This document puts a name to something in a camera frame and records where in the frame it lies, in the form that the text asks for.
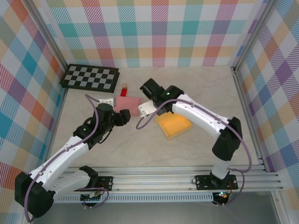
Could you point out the pink paper box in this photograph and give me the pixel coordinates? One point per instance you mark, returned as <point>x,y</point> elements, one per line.
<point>127,105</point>

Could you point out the yellow paper box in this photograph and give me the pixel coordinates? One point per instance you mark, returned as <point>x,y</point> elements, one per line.
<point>175,127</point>

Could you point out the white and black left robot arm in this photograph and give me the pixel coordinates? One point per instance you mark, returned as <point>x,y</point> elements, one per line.
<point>65,154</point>

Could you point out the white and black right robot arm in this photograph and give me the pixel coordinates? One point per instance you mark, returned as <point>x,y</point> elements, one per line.
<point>198,114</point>

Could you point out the red block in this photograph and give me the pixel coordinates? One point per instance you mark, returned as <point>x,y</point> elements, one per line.
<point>124,92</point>

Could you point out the black and grey checkerboard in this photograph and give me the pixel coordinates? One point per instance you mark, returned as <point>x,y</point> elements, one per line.
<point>90,78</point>

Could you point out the small green circuit board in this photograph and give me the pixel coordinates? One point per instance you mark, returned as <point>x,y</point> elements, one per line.
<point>92,197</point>

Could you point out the circuit board with lit LED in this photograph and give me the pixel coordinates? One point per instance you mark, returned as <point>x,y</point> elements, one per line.
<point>222,194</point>

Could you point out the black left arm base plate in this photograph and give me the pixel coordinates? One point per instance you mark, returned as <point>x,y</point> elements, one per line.
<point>108,183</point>

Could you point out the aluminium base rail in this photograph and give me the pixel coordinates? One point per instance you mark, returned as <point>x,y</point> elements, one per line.
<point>151,179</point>

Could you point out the aluminium frame side rail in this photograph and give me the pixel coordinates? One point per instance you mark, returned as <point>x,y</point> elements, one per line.
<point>247,114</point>

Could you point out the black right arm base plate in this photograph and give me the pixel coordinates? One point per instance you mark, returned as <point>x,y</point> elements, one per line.
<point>203,183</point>

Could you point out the aluminium frame post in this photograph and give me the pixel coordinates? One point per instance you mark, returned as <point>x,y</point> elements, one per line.
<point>253,35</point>
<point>47,32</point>

